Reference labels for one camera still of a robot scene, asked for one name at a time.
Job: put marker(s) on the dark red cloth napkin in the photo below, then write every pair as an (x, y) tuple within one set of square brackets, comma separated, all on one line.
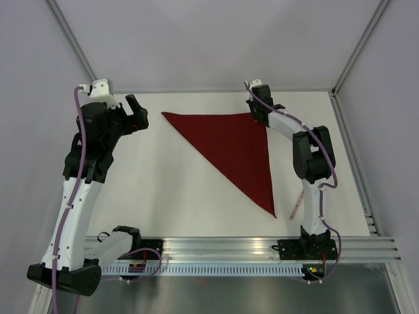
[(235, 145)]

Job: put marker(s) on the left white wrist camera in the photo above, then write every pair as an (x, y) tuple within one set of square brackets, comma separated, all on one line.
[(100, 91)]

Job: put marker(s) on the white slotted cable duct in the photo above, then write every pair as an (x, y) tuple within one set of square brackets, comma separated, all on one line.
[(206, 270)]

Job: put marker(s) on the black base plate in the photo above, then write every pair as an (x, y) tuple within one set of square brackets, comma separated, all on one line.
[(156, 244), (292, 249)]

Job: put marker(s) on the fork with pink handle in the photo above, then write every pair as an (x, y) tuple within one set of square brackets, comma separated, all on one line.
[(296, 206)]

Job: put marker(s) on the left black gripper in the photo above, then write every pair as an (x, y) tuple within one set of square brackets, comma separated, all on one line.
[(134, 122)]

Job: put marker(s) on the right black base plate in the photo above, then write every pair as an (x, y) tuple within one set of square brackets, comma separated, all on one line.
[(292, 249)]

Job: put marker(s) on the right aluminium side rail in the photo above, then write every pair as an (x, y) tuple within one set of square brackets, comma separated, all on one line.
[(355, 166)]

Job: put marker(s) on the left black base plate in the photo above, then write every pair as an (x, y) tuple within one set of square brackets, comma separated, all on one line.
[(156, 244)]

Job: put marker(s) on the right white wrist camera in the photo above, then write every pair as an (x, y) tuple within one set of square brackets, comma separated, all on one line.
[(253, 83)]

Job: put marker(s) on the right aluminium frame post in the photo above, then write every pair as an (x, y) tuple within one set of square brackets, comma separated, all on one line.
[(365, 37)]

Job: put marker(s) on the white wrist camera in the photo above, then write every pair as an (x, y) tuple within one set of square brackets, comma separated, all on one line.
[(253, 83), (100, 91)]

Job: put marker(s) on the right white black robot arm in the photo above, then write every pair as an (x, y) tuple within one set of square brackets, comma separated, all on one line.
[(313, 162)]

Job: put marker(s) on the aluminium frame post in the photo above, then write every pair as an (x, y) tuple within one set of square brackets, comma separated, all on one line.
[(365, 37), (71, 39)]

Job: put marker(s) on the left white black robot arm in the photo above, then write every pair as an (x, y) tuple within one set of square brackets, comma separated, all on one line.
[(66, 265)]

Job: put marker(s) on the front aluminium rail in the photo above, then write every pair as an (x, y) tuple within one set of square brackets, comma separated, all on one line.
[(363, 249)]

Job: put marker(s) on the left aluminium frame post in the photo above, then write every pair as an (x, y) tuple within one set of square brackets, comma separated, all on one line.
[(71, 39)]

